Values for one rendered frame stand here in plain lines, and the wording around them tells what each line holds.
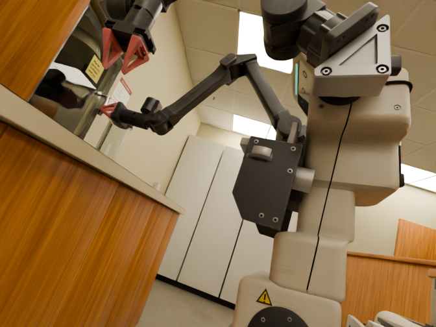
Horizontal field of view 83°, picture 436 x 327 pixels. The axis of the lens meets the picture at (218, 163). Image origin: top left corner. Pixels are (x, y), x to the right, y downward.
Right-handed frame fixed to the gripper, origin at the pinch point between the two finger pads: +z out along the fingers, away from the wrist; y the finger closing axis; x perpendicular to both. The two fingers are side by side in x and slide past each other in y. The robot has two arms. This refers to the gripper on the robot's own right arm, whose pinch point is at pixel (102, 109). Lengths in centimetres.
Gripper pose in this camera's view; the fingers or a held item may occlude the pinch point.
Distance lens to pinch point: 108.9
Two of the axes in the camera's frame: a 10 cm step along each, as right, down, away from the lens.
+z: -9.5, -2.9, 1.2
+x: -3.1, 9.1, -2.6
